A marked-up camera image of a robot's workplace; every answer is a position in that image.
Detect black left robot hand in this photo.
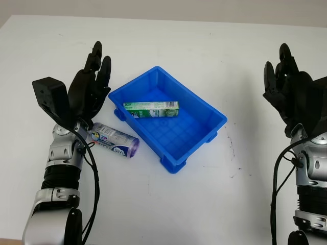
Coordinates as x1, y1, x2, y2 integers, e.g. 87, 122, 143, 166
66, 40, 112, 128

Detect purple trash bag roll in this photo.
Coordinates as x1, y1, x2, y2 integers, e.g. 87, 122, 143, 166
85, 122, 141, 159

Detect blue plastic tray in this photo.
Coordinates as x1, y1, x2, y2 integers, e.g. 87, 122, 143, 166
108, 66, 227, 175

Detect green toothpaste box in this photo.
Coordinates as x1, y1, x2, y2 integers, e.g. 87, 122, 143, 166
123, 101, 179, 119

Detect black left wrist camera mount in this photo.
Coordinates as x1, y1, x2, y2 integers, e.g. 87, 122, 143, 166
32, 76, 75, 128

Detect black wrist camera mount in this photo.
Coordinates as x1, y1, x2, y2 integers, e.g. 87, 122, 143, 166
305, 76, 327, 140
32, 76, 75, 128

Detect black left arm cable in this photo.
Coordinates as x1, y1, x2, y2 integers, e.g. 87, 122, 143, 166
67, 126, 100, 245

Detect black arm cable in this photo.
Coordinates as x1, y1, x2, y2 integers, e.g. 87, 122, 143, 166
67, 126, 100, 245
269, 136, 315, 245

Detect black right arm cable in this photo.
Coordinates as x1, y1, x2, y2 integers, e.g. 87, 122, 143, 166
269, 136, 315, 245

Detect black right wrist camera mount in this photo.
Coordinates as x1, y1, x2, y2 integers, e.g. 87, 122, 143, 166
305, 76, 327, 140

